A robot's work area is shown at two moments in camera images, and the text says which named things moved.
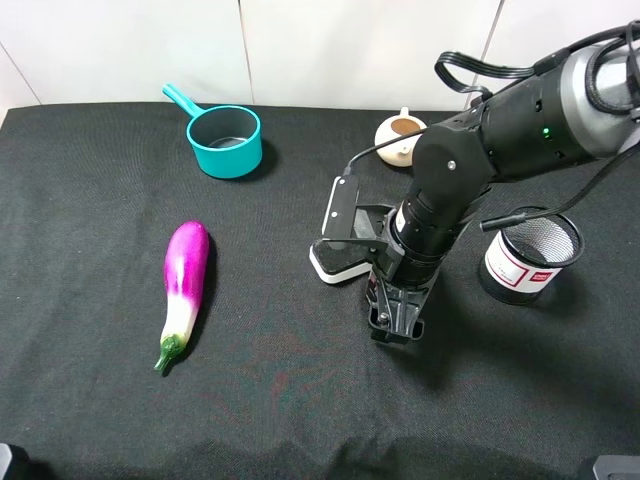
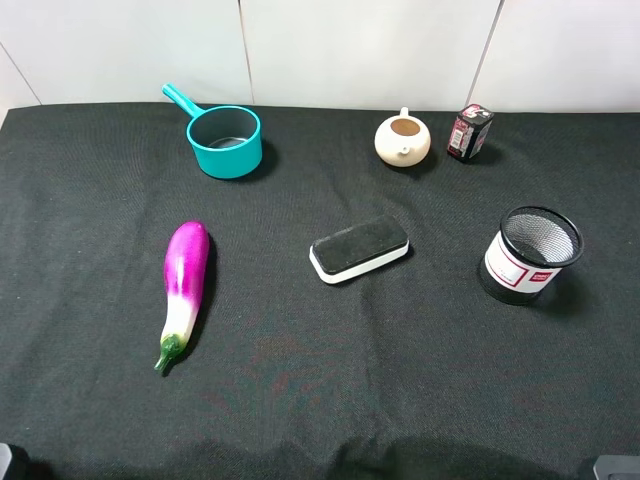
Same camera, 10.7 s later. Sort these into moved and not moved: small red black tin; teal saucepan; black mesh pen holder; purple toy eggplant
Moved: small red black tin
Not moved: black mesh pen holder; teal saucepan; purple toy eggplant
